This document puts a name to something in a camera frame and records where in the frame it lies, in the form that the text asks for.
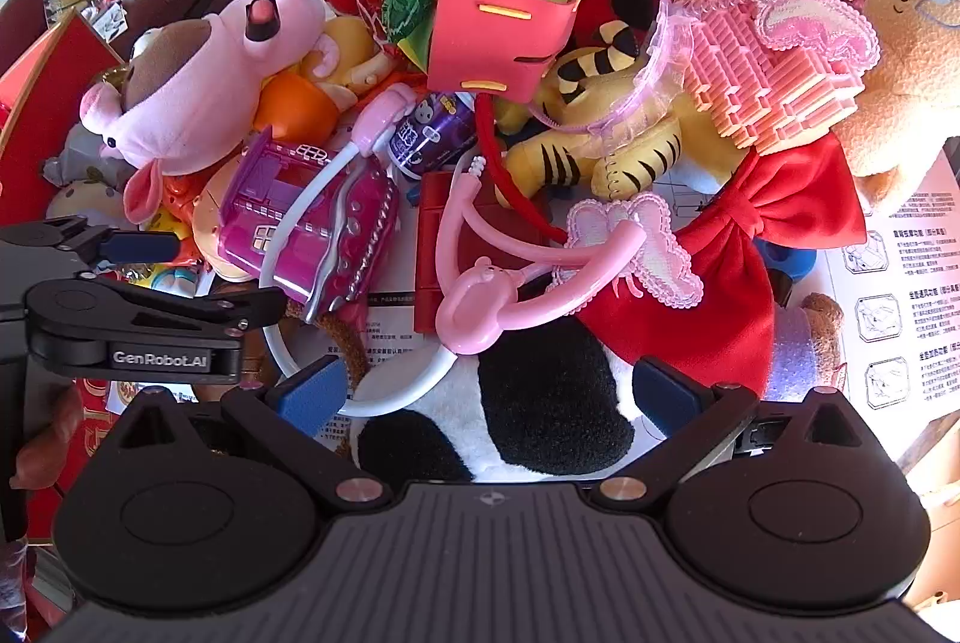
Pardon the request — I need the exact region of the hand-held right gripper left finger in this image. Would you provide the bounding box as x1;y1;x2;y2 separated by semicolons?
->
112;356;392;513

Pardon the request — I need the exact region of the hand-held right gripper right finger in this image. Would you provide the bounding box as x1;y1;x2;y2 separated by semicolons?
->
589;354;863;510

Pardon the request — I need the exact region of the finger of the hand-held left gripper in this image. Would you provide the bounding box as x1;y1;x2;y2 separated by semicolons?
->
22;275;287;386
0;217;182;273

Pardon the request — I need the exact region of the black white cow plush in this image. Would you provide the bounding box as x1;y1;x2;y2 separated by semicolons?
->
349;313;653;483

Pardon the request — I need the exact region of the magenta toy house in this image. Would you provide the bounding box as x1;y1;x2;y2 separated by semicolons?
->
217;125;402;306

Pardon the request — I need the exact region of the person's left hand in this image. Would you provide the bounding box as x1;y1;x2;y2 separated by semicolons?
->
11;385;83;491

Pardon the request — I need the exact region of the orange plastic lobster toy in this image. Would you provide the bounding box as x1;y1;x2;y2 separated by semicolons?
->
161;174;207;224

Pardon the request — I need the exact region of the beige plastic toy bowl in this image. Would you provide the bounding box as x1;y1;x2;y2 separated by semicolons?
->
191;163;263;284

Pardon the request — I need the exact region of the white flexible hoop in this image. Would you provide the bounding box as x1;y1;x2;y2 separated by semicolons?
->
259;83;462;419

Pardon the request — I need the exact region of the grey plush toy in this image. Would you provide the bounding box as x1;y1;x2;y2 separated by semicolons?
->
41;121;128;194

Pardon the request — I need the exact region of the lilac fuzzy cloth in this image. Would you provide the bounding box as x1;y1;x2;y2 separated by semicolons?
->
765;320;848;404

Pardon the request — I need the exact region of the pink pig plush toy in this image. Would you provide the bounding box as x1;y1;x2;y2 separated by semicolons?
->
79;0;327;225

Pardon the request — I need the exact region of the brown teddy bear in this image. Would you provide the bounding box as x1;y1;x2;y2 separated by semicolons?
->
799;292;845;381

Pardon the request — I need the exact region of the blue plastic toy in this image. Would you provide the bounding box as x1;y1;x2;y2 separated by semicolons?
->
754;238;818;284

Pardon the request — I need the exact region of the red plastic box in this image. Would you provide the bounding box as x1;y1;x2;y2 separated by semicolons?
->
412;170;556;336

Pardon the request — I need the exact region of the red cloth bow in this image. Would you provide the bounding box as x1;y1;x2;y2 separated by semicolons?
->
577;136;871;404

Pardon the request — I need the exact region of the yellow orange cartoon doll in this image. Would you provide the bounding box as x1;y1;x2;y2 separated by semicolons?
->
255;13;383;145

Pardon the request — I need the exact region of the yellow tiger plush toy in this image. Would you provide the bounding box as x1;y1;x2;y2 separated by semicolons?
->
499;20;743;209

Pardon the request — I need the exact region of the large white instruction sheet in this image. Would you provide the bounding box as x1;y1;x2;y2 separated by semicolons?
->
600;0;960;434

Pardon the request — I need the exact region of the purple drink can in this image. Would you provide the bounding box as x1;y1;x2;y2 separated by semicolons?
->
386;91;481;179

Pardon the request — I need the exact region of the tan cardboard box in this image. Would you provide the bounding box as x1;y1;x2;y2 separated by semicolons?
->
892;403;960;614

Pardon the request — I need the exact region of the thin red headband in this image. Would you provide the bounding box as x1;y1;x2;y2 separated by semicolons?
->
472;91;571;246

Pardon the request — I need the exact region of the pink honeycomb paper decoration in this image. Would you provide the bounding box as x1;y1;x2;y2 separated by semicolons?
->
675;0;867;152

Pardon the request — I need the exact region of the pink lace headband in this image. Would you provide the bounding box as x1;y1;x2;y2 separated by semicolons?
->
525;0;691;137

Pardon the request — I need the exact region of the pink green foam craft bag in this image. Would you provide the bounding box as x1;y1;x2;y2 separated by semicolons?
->
405;0;590;104

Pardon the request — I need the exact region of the orange yellow plush toy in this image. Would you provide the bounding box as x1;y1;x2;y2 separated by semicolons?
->
829;0;960;216

